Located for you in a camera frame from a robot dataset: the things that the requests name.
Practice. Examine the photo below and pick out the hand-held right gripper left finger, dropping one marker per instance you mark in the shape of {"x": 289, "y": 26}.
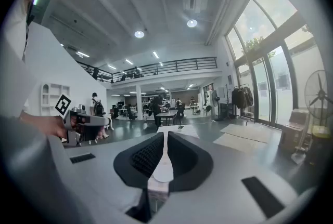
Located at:
{"x": 109, "y": 165}

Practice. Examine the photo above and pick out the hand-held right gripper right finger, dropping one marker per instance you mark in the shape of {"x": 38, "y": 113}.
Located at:
{"x": 221, "y": 178}

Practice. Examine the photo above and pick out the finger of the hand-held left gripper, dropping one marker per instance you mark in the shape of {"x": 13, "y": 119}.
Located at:
{"x": 100, "y": 120}

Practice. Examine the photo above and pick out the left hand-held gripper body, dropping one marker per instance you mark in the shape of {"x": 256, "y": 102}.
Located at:
{"x": 71, "y": 111}

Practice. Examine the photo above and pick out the white plate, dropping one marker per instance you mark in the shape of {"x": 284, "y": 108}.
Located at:
{"x": 163, "y": 172}

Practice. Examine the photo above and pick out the person's left forearm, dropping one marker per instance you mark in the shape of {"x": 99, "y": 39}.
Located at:
{"x": 31, "y": 121}

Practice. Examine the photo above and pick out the person's left hand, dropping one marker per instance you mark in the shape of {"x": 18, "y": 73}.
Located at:
{"x": 54, "y": 125}

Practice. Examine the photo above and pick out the white vanity table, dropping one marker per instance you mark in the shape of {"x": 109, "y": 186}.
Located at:
{"x": 109, "y": 123}

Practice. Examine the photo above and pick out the white shelf cabinet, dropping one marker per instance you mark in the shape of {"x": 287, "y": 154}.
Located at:
{"x": 53, "y": 98}

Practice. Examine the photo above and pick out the beige floor mat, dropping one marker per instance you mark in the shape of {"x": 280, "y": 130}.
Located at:
{"x": 247, "y": 132}
{"x": 234, "y": 143}

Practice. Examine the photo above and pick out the checked flower tablecloth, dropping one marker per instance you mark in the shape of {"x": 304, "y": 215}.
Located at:
{"x": 187, "y": 130}

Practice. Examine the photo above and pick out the green leaf sprig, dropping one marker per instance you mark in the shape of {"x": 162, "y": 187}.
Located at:
{"x": 180, "y": 127}

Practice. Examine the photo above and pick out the black low cabinet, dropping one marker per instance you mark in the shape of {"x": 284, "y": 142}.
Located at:
{"x": 224, "y": 111}

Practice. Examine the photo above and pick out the dark dining table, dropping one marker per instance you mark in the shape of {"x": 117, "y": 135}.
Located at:
{"x": 167, "y": 113}

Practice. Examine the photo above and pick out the black clothes rack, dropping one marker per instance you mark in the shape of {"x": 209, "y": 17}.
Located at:
{"x": 253, "y": 113}

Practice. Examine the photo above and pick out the wooden coat stand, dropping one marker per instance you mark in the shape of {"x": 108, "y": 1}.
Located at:
{"x": 227, "y": 98}

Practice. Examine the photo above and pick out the dark hanging coat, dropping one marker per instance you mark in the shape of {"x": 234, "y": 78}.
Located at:
{"x": 235, "y": 98}
{"x": 247, "y": 97}

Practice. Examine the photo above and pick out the row of ceiling strip lights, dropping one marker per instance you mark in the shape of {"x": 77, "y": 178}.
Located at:
{"x": 155, "y": 54}

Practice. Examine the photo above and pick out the large cardboard box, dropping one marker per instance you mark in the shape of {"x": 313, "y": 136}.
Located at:
{"x": 294, "y": 129}

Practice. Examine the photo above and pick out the person's white shirt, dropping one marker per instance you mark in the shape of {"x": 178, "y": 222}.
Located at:
{"x": 15, "y": 36}

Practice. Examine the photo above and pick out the black mezzanine railing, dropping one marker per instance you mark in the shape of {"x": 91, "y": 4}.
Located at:
{"x": 177, "y": 65}

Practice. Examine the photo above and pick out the round ceiling light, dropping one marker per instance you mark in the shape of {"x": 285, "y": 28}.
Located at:
{"x": 192, "y": 23}
{"x": 139, "y": 34}

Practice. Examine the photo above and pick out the yellow black machine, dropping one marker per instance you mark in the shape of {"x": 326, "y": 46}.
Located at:
{"x": 322, "y": 139}

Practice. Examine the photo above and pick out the black pedestal fan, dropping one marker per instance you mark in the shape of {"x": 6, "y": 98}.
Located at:
{"x": 215, "y": 99}

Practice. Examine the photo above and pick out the glass window wall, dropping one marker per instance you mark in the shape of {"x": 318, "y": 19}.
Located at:
{"x": 275, "y": 74}

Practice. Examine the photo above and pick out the large pedestal fan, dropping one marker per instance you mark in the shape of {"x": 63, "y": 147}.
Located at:
{"x": 321, "y": 94}

